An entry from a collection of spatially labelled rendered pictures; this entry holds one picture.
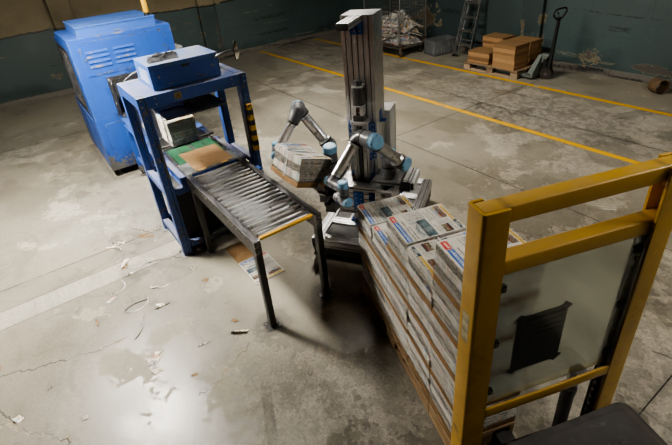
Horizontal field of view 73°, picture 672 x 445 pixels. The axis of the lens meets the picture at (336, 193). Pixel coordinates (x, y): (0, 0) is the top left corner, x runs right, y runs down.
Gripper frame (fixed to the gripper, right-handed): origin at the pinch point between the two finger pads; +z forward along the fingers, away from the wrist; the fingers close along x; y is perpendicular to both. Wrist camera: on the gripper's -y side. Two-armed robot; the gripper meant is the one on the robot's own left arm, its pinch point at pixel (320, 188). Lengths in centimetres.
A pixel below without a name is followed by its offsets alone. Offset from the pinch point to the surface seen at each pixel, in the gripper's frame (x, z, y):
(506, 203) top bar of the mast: 87, -192, 70
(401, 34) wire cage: -540, 504, 162
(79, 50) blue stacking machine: 106, 350, 38
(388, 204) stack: -28, -46, 5
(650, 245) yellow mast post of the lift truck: 27, -214, 61
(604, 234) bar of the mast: 47, -206, 63
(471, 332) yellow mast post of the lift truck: 80, -191, 24
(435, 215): -7, -103, 22
